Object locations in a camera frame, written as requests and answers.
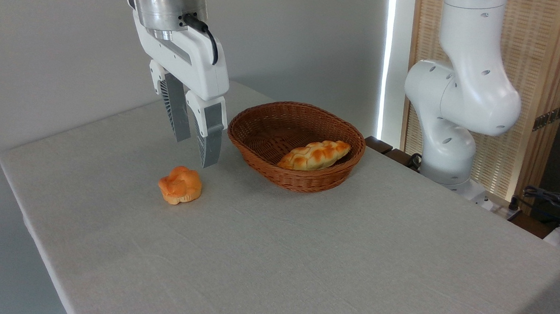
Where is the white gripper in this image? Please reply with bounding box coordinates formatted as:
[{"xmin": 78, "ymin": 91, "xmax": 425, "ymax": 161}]
[{"xmin": 122, "ymin": 10, "xmax": 235, "ymax": 170}]

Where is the long braided bread loaf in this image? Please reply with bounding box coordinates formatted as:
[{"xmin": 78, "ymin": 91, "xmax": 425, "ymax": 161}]
[{"xmin": 276, "ymin": 136, "xmax": 352, "ymax": 174}]

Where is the round flower-shaped bun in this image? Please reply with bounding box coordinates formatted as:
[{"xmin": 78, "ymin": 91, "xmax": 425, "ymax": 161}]
[{"xmin": 156, "ymin": 164, "xmax": 204, "ymax": 207}]

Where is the brown wicker basket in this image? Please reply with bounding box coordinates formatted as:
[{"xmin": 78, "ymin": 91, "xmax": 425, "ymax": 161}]
[{"xmin": 223, "ymin": 97, "xmax": 369, "ymax": 197}]

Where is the grey tablecloth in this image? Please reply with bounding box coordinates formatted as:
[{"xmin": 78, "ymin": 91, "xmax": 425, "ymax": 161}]
[{"xmin": 0, "ymin": 64, "xmax": 560, "ymax": 314}]

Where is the dark brown wooden bench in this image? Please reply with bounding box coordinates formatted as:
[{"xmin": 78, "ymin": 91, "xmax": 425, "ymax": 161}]
[{"xmin": 363, "ymin": 136, "xmax": 425, "ymax": 171}]

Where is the dark metal screen hinge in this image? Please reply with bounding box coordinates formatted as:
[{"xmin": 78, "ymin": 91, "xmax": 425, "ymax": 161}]
[{"xmin": 532, "ymin": 102, "xmax": 560, "ymax": 134}]

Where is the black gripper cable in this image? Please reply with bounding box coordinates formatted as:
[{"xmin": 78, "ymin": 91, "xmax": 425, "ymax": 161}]
[{"xmin": 180, "ymin": 14, "xmax": 222, "ymax": 66}]

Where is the black cable bundle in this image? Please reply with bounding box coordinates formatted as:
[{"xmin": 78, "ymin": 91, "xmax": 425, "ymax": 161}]
[{"xmin": 508, "ymin": 184, "xmax": 560, "ymax": 232}]

